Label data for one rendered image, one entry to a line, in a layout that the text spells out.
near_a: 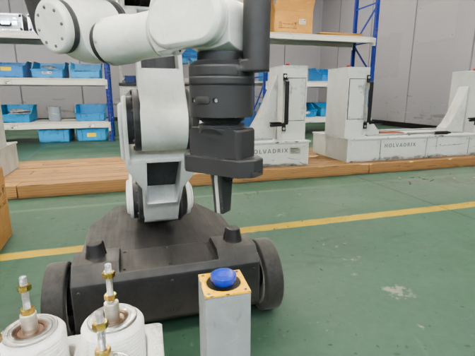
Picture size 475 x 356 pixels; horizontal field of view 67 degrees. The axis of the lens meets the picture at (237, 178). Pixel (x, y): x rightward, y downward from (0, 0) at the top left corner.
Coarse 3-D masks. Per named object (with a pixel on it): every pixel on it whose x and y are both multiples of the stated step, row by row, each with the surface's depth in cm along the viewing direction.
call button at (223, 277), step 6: (216, 270) 56; (222, 270) 56; (228, 270) 56; (216, 276) 54; (222, 276) 54; (228, 276) 54; (234, 276) 54; (216, 282) 54; (222, 282) 53; (228, 282) 54
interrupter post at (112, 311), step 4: (116, 300) 57; (104, 304) 56; (108, 304) 55; (112, 304) 55; (116, 304) 56; (104, 308) 56; (108, 308) 55; (112, 308) 55; (116, 308) 56; (108, 312) 55; (112, 312) 56; (116, 312) 56; (108, 316) 56; (112, 316) 56; (116, 316) 56; (108, 320) 56; (112, 320) 56; (116, 320) 56
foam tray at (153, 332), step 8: (152, 328) 66; (160, 328) 66; (72, 336) 63; (80, 336) 63; (152, 336) 63; (160, 336) 63; (72, 344) 62; (80, 344) 61; (152, 344) 61; (160, 344) 61; (72, 352) 62; (80, 352) 59; (152, 352) 59; (160, 352) 59
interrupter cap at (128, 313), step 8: (120, 304) 60; (128, 304) 60; (104, 312) 58; (120, 312) 58; (128, 312) 58; (136, 312) 58; (88, 320) 56; (120, 320) 56; (128, 320) 56; (88, 328) 54; (112, 328) 54; (120, 328) 54
